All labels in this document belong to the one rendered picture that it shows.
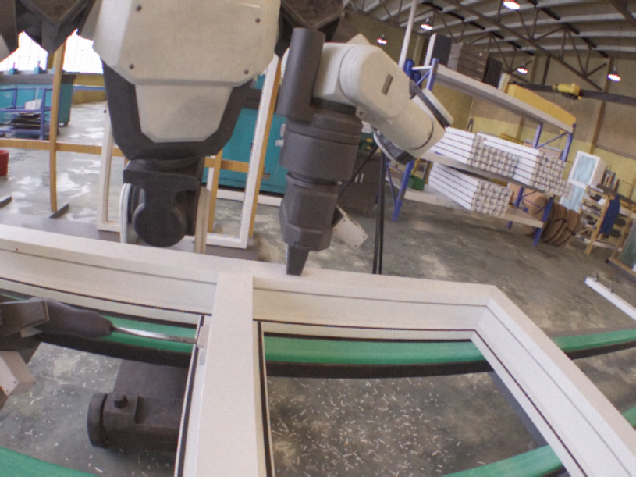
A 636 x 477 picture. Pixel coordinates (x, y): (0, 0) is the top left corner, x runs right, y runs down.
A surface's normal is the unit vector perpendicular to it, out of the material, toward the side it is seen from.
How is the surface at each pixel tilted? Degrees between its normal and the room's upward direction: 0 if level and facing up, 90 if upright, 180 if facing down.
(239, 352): 0
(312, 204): 90
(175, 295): 90
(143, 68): 102
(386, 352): 0
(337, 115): 45
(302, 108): 90
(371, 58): 90
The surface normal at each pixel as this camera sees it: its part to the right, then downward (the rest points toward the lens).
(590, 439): -0.96, -0.13
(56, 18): 0.68, 0.20
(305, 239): 0.16, 0.40
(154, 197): 0.18, 0.61
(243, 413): 0.21, -0.91
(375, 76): 0.69, 0.40
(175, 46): 0.50, 0.60
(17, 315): 0.25, -0.29
